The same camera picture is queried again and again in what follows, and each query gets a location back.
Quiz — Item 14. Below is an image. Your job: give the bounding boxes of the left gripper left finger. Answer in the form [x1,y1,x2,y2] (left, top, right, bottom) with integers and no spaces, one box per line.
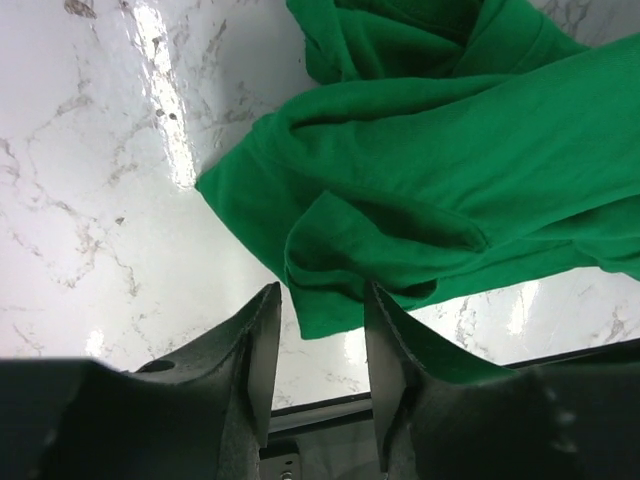
[134,283,281,479]

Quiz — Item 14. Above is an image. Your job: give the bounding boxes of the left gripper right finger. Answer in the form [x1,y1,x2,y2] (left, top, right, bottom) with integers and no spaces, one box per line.
[364,284,520,479]

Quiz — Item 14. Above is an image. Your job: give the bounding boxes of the green t shirt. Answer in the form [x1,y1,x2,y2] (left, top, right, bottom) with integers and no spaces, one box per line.
[196,1,639,339]

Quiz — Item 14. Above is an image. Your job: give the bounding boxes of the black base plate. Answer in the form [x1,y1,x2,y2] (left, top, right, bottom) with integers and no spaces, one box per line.
[260,340,639,479]

